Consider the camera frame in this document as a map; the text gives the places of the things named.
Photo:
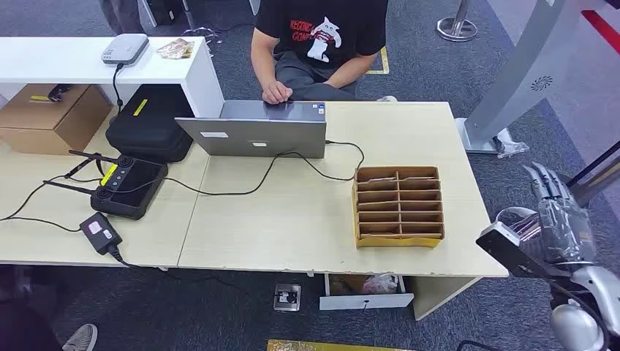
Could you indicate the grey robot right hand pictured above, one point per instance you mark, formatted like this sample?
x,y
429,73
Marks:
x,y
564,227

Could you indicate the person's right hand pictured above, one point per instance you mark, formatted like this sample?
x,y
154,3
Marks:
x,y
276,92

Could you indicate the person's right forearm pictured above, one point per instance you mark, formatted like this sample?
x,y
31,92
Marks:
x,y
262,58

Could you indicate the person's left forearm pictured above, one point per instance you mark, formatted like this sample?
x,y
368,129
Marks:
x,y
351,70

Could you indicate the person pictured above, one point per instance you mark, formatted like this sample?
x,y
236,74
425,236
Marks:
x,y
319,29

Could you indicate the beige card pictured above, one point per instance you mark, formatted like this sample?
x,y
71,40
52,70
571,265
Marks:
x,y
377,182

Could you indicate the cardboard card organizer box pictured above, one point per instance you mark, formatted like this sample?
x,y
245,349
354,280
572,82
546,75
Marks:
x,y
398,208

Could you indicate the standing person's legs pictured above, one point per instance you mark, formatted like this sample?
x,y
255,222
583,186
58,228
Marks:
x,y
121,14

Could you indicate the chrome chair base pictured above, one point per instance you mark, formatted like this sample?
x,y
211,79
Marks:
x,y
520,220

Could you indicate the silver laptop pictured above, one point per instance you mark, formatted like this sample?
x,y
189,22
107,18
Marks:
x,y
261,135

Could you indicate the dark metal stand poles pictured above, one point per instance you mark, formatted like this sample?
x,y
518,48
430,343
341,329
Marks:
x,y
598,172

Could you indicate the clear plastic bag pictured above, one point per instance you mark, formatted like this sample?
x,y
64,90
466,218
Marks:
x,y
511,145

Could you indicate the shiny snack packet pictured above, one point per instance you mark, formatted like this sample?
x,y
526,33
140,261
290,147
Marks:
x,y
175,48

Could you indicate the black zippered carrying case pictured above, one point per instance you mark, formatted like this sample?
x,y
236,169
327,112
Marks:
x,y
150,126

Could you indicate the white router box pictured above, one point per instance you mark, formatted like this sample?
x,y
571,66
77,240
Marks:
x,y
125,48

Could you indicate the grey gate pillar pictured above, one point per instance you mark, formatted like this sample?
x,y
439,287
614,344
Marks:
x,y
528,72

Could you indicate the black remote controller with antennas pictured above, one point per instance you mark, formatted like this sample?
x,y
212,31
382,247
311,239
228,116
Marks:
x,y
128,186

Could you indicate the chrome stanchion base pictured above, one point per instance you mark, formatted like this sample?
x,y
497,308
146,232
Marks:
x,y
457,28

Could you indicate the pink plastic bag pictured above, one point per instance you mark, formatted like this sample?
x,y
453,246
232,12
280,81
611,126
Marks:
x,y
380,285

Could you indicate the metal floor socket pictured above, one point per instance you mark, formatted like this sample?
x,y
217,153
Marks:
x,y
287,297

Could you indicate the white side shelf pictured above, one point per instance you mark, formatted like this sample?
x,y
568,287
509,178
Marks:
x,y
72,60

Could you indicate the white open drawer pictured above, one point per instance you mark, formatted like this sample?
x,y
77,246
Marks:
x,y
365,300

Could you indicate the small black object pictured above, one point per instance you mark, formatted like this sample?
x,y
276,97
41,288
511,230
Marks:
x,y
59,92

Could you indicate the black power adapter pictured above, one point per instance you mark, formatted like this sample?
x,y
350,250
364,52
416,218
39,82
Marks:
x,y
100,233

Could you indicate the brown cardboard box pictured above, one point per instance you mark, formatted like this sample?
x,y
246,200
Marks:
x,y
48,118

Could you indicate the grey shoe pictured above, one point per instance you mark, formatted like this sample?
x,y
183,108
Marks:
x,y
81,339

